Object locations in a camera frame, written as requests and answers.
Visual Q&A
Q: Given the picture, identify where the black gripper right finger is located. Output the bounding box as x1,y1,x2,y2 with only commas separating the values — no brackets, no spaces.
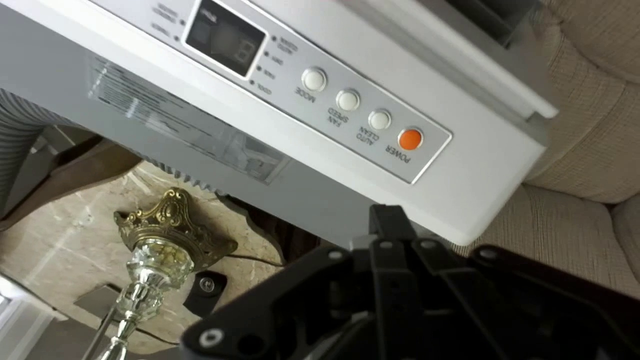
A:
393,205,640,360

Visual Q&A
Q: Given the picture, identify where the beige rocking armchair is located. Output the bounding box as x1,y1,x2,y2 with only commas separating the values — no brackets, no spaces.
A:
458,0,640,298

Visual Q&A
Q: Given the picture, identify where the white portable air conditioner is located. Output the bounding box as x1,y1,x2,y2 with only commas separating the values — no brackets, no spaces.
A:
0,0,561,247

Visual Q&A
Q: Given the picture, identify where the glass brass table lamp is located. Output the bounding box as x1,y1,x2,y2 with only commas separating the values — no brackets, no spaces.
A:
79,185,240,360

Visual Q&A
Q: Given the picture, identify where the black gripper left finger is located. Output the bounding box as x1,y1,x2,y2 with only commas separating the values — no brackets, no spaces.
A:
180,203,402,360

